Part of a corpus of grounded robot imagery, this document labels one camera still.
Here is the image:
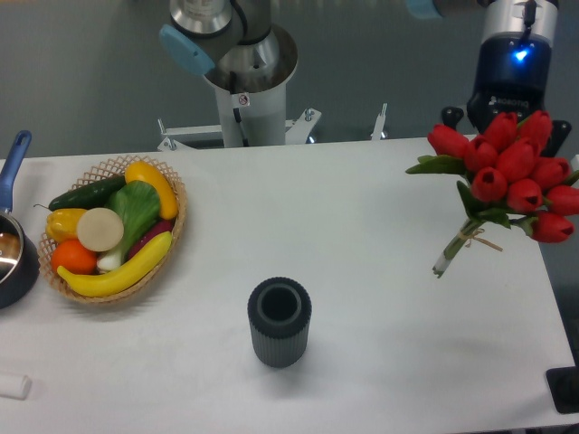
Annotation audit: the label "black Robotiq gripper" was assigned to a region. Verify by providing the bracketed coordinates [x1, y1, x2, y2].
[441, 33, 567, 157]

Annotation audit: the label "red tulip bouquet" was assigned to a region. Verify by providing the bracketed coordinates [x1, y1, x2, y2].
[406, 110, 578, 278]

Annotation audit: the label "dark grey ribbed vase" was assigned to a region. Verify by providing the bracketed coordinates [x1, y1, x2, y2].
[247, 277, 312, 368]

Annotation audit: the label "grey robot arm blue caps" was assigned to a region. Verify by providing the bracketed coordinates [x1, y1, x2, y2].
[159, 1, 559, 149]

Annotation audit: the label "black device table corner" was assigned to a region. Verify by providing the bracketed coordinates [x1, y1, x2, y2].
[546, 366, 579, 414]

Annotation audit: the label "purple eggplant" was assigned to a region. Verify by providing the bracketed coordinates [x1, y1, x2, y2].
[127, 220, 174, 259]

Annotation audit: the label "yellow squash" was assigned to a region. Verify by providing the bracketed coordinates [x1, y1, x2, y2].
[125, 160, 178, 220]

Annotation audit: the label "green bok choy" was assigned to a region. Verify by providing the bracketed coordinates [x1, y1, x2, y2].
[97, 181, 160, 274]

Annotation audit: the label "yellow banana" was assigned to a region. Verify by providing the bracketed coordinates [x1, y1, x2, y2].
[57, 231, 173, 298]

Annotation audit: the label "green cucumber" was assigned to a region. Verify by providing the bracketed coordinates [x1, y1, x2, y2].
[34, 175, 126, 212]

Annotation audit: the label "beige round disc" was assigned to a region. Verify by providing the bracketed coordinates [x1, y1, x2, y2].
[76, 208, 124, 252]

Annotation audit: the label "orange fruit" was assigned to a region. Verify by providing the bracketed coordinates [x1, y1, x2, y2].
[51, 240, 97, 275]

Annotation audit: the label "yellow bell pepper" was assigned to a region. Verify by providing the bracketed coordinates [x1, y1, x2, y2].
[45, 208, 87, 243]

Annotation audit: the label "white cylinder object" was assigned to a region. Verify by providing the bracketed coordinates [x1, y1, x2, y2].
[0, 372, 33, 401]

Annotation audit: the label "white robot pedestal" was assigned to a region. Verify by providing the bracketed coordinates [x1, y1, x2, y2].
[156, 79, 389, 152]

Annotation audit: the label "dark pot blue handle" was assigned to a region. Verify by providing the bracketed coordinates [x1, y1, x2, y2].
[1, 130, 40, 309]

